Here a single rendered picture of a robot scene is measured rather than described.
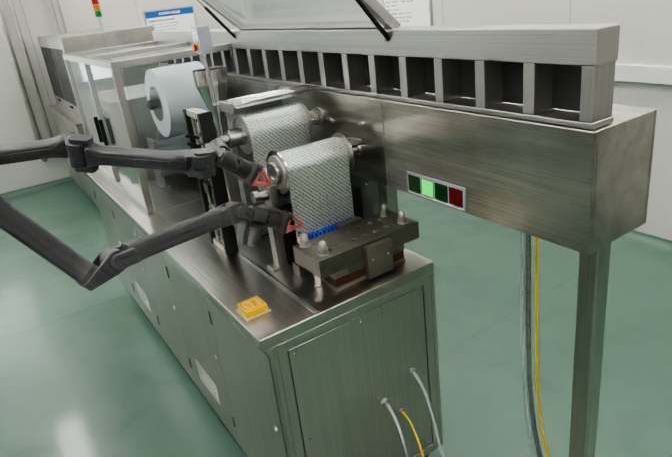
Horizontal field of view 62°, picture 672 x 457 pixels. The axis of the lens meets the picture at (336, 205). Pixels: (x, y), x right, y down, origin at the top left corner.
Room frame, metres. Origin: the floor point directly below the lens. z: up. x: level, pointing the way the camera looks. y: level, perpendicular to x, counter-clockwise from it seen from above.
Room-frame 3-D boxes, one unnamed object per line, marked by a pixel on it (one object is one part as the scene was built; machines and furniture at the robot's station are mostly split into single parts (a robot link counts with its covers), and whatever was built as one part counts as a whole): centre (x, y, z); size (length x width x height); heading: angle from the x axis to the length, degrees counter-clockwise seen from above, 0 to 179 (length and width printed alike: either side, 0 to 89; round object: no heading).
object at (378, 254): (1.61, -0.12, 0.96); 0.10 x 0.03 x 0.11; 122
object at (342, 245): (1.68, -0.06, 1.00); 0.40 x 0.16 x 0.06; 122
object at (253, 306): (1.49, 0.29, 0.91); 0.07 x 0.07 x 0.02; 32
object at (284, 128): (1.92, 0.14, 1.16); 0.39 x 0.23 x 0.51; 32
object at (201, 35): (2.23, 0.44, 1.66); 0.07 x 0.07 x 0.10; 31
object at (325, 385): (2.58, 0.62, 0.43); 2.52 x 0.64 x 0.86; 32
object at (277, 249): (1.76, 0.23, 1.05); 0.06 x 0.05 x 0.31; 122
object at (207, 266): (2.57, 0.64, 0.88); 2.52 x 0.66 x 0.04; 32
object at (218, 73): (2.42, 0.46, 1.50); 0.14 x 0.14 x 0.06
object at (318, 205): (1.76, 0.04, 1.11); 0.23 x 0.01 x 0.18; 122
